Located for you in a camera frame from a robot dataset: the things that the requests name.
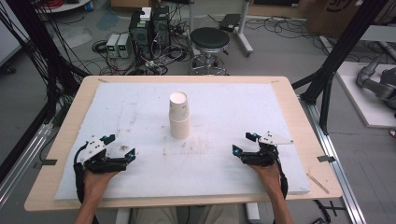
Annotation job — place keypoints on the white foam mat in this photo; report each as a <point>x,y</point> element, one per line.
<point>218,155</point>

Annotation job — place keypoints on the person's left leg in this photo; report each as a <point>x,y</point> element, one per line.
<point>155,216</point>

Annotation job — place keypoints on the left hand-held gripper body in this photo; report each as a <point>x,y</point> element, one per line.
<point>95,149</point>

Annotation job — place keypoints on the black tape strip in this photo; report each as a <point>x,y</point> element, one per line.
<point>46,162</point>
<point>326,158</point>

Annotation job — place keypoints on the white floor board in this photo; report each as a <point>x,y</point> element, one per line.
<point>362,102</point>

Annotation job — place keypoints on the grey power supply unit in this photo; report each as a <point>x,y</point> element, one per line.
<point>124,46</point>
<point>112,45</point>

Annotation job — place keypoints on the black metal frame post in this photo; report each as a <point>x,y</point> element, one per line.
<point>336,59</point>
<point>46,53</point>

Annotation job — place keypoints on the white metal stand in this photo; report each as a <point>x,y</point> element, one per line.
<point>244,31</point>

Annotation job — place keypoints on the blue tape roll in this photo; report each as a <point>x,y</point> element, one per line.
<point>89,6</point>

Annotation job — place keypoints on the person's left hand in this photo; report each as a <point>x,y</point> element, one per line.
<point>95,183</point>

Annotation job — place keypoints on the person's leg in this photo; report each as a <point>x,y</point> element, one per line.
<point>219,215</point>
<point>155,216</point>

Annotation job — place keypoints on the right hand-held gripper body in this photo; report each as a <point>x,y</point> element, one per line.
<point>261,157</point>

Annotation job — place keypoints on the black round stool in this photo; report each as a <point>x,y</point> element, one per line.
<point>209,38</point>

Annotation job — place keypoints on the beige paper cup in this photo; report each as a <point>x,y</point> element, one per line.
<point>180,129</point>

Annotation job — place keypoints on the black flat device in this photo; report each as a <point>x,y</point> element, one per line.
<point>229,22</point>

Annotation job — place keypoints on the white table leg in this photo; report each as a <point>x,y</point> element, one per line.
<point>252,213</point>
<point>123,216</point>

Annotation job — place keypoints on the small white box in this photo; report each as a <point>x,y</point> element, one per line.
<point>145,13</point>

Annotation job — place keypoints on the aluminium rail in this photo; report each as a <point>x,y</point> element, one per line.
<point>336,174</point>
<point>25,161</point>

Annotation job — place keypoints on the black computer tower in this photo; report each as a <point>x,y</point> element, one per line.
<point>140,34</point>
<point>161,25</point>

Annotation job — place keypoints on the person's right leg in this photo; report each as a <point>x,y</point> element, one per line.
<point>219,215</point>

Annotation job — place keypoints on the cardboard box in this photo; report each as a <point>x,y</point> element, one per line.
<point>333,17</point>

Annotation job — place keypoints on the white paper cup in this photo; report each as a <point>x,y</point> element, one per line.
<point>179,104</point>

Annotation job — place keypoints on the person's right hand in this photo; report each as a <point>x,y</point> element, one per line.
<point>269,177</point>

